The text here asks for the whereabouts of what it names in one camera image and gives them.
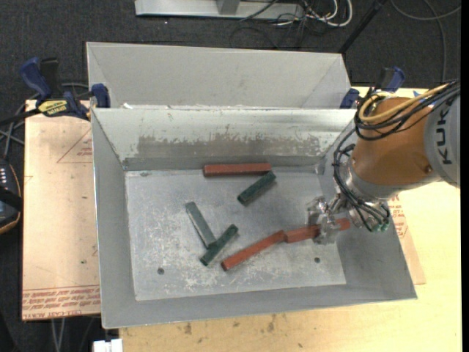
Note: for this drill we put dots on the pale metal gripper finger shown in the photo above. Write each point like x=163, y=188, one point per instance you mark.
x=316, y=212
x=326, y=234

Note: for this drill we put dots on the red-brown block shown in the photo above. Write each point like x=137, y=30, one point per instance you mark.
x=298, y=234
x=237, y=169
x=253, y=251

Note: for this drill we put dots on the dark green flat block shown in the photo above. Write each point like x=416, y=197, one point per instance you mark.
x=257, y=188
x=201, y=224
x=220, y=245

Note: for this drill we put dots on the grey metal bin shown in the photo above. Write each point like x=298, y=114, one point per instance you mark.
x=234, y=141

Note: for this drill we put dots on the brown cardboard board, red print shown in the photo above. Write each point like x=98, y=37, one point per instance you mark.
x=58, y=204

